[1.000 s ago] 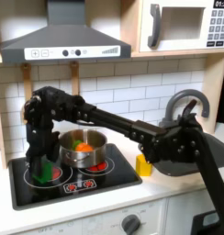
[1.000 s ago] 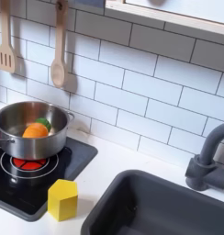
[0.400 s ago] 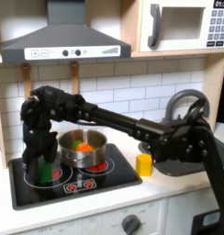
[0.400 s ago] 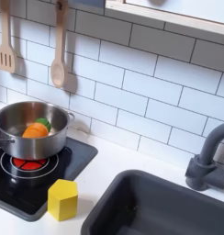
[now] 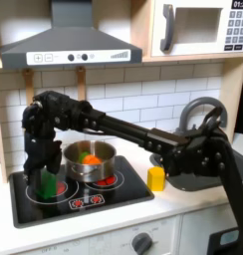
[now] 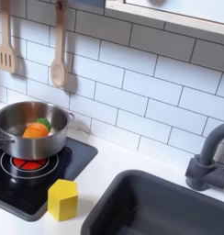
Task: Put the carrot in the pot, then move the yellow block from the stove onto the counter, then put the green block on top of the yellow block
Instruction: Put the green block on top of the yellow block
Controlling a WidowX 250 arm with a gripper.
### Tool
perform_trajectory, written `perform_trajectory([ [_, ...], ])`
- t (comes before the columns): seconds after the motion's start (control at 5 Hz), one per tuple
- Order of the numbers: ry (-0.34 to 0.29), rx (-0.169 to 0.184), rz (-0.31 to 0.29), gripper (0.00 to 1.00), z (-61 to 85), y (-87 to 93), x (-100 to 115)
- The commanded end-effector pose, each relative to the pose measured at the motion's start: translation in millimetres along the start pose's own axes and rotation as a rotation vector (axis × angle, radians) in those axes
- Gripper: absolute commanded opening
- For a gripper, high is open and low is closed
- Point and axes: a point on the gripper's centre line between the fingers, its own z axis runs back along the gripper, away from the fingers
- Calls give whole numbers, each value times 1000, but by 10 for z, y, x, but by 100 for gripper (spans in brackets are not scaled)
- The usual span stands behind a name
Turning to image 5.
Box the green block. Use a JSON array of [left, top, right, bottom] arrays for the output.
[[36, 168, 59, 201]]

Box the orange toy carrot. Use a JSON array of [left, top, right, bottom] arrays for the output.
[[78, 151, 104, 166]]

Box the yellow block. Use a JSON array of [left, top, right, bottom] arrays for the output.
[[146, 166, 166, 192]]

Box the steel pot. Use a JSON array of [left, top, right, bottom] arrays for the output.
[[62, 139, 118, 183]]

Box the wooden slotted spatula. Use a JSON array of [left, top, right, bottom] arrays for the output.
[[21, 68, 37, 107]]

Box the black stove cooktop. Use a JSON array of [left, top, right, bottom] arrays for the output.
[[8, 154, 155, 229]]

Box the wooden spoon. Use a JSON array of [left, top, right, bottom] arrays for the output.
[[76, 66, 88, 102]]

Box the grey oven knob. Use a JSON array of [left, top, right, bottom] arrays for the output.
[[131, 232, 153, 255]]

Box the grey range hood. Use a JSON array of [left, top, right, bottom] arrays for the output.
[[0, 0, 143, 70]]

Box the dark grey sink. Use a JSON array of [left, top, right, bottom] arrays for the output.
[[149, 148, 243, 192]]

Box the dark grey tap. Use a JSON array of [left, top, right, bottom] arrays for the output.
[[177, 97, 228, 133]]

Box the white toy microwave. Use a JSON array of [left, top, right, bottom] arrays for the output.
[[150, 0, 243, 58]]

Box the light wood side panel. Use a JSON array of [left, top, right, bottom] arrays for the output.
[[214, 58, 243, 142]]

